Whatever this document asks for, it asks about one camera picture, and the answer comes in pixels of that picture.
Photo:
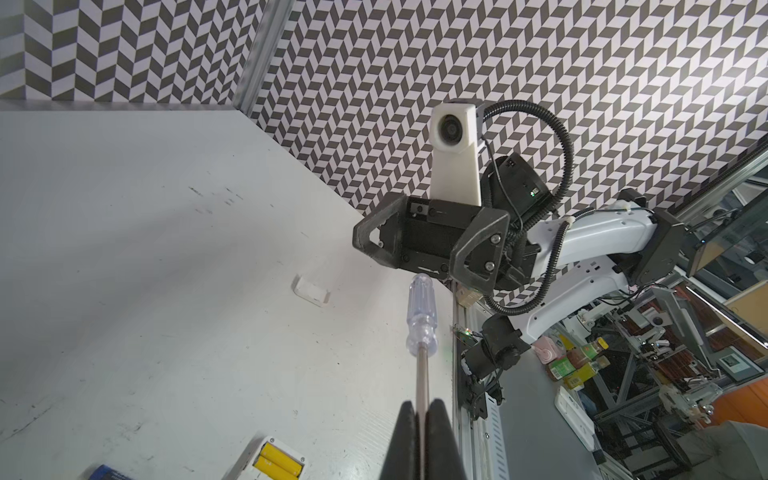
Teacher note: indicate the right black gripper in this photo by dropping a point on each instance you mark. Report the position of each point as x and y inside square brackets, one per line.
[440, 238]

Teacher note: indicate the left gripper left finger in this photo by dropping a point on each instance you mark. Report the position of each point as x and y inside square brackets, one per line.
[402, 458]

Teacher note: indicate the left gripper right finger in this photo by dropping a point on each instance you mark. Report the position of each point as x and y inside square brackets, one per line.
[442, 459]

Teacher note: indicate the clear handle screwdriver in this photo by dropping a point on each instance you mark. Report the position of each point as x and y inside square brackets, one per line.
[422, 343]

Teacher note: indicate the white battery cover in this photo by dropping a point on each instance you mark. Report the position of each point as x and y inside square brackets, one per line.
[310, 292]

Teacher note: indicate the yellow AAA battery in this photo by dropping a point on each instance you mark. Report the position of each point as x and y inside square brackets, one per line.
[282, 459]
[272, 470]

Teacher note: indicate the black blue AAA battery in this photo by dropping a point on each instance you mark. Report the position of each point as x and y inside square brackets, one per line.
[104, 472]

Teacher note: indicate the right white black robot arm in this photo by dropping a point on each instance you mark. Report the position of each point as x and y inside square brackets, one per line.
[552, 266]

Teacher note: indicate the white power strip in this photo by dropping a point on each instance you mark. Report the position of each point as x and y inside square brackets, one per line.
[577, 419]

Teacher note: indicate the pink round container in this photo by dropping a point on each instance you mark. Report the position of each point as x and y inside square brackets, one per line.
[547, 350]

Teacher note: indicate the green yellow bottles cluster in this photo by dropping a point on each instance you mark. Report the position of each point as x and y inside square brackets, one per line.
[580, 364]

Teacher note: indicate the aluminium mounting rail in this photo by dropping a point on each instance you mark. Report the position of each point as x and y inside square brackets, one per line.
[475, 416]

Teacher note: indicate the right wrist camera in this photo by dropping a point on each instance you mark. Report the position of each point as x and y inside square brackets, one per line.
[453, 135]

